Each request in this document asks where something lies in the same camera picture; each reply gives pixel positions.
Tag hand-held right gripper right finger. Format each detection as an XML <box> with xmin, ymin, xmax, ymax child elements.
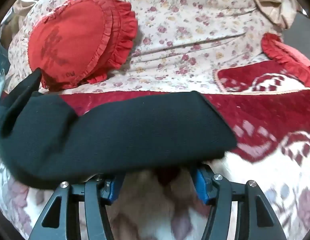
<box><xmin>191</xmin><ymin>167</ymin><xmax>288</xmax><ymax>240</ymax></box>

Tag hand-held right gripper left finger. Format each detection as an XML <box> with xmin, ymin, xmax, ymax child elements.
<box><xmin>27</xmin><ymin>173</ymin><xmax>125</xmax><ymax>240</ymax></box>

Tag black pants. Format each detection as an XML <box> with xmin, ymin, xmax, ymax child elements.
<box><xmin>0</xmin><ymin>67</ymin><xmax>238</xmax><ymax>191</ymax></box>

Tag red and white patterned blanket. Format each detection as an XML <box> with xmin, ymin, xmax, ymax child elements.
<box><xmin>0</xmin><ymin>65</ymin><xmax>310</xmax><ymax>240</ymax></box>

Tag round red ruffled pillow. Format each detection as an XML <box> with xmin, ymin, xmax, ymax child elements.
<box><xmin>27</xmin><ymin>0</ymin><xmax>138</xmax><ymax>92</ymax></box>

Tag floral quilt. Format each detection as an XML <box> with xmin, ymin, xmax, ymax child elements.
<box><xmin>7</xmin><ymin>0</ymin><xmax>303</xmax><ymax>98</ymax></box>

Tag red satin ruffled pillow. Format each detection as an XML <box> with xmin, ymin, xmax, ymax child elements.
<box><xmin>261</xmin><ymin>33</ymin><xmax>310</xmax><ymax>81</ymax></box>

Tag beige cloth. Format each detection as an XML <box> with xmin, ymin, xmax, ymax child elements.
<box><xmin>239</xmin><ymin>0</ymin><xmax>303</xmax><ymax>30</ymax></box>

